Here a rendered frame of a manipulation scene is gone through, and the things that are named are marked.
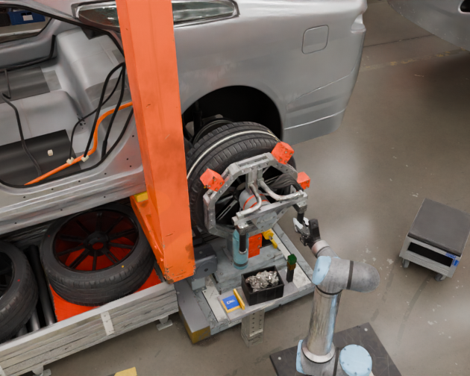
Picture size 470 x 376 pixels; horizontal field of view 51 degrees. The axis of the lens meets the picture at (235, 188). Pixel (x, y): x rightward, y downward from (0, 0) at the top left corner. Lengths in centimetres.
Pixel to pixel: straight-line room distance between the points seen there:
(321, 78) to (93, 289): 180
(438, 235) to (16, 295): 257
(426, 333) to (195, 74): 209
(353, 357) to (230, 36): 167
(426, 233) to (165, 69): 215
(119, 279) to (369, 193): 216
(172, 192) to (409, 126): 312
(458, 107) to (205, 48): 336
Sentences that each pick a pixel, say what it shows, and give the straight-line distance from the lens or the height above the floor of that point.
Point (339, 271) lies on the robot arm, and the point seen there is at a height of 120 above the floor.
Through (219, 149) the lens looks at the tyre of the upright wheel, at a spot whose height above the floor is 115.
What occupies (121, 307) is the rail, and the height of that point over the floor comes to 36.
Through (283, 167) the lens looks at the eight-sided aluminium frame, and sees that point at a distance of 265.
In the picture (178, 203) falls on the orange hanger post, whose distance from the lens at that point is 237.
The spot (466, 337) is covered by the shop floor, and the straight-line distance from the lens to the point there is 349.
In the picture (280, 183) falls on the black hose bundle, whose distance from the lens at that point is 258.
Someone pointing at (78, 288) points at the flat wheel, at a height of 46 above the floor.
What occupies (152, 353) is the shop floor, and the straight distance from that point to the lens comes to 317.
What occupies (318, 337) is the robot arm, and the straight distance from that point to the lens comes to 230.
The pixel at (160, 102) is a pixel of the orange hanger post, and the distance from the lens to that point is 200.
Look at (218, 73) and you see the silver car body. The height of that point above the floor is 141.
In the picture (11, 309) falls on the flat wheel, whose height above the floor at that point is 47.
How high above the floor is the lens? 275
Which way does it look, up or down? 43 degrees down
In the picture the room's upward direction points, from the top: straight up
